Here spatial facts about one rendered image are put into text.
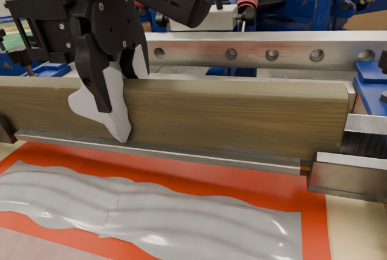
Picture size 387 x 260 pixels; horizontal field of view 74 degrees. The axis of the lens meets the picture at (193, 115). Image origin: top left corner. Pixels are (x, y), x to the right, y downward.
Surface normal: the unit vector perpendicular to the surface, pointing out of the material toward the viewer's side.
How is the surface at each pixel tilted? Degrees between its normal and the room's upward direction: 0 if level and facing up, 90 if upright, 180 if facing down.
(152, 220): 31
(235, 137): 90
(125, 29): 90
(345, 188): 90
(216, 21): 90
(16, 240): 0
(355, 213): 0
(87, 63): 75
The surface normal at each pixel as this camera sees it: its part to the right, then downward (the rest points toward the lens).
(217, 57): -0.29, 0.54
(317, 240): -0.09, -0.84
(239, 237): -0.28, -0.46
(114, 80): 0.95, 0.09
